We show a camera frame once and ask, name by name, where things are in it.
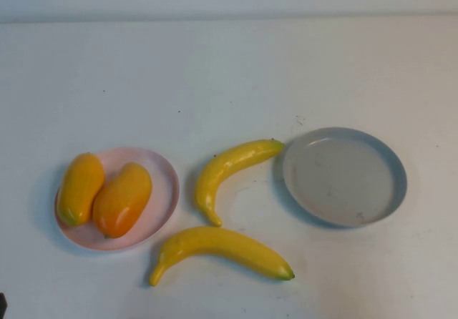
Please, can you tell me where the slim curved yellow banana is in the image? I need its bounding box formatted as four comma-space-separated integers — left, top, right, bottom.
194, 138, 286, 227

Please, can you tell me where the large yellow banana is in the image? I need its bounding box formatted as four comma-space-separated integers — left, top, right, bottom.
149, 225, 296, 287

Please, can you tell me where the orange-tinted yellow mango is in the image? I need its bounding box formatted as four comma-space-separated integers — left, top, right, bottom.
92, 162, 153, 240

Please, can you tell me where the yellow mango with green tip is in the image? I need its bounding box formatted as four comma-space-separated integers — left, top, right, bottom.
57, 152, 106, 227

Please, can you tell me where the pink round plate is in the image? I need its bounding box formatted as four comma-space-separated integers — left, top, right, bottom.
54, 146, 181, 252

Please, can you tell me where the grey-blue round plate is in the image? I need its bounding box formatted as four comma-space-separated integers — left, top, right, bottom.
282, 127, 408, 228

